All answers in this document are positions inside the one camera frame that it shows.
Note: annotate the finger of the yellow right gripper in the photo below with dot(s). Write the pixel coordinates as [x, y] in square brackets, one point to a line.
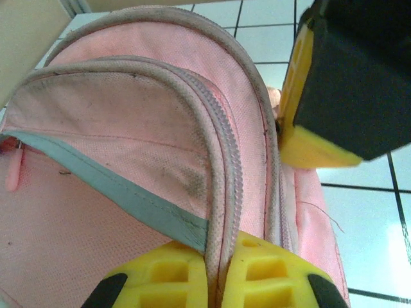
[353, 80]

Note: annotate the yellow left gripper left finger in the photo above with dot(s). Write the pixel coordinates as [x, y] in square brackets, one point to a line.
[141, 268]

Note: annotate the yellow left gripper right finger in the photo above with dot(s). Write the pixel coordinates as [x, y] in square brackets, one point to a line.
[289, 268]

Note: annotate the pink backpack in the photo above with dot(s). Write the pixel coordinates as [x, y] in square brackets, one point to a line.
[112, 128]

